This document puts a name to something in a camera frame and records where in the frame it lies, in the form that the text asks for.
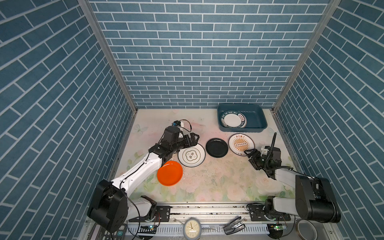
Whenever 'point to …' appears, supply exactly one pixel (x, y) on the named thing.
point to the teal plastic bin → (256, 122)
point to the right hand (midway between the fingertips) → (246, 152)
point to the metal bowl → (306, 230)
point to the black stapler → (234, 226)
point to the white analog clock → (192, 229)
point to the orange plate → (170, 173)
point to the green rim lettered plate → (234, 119)
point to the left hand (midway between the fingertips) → (194, 138)
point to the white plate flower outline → (192, 156)
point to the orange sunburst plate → (239, 143)
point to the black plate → (216, 147)
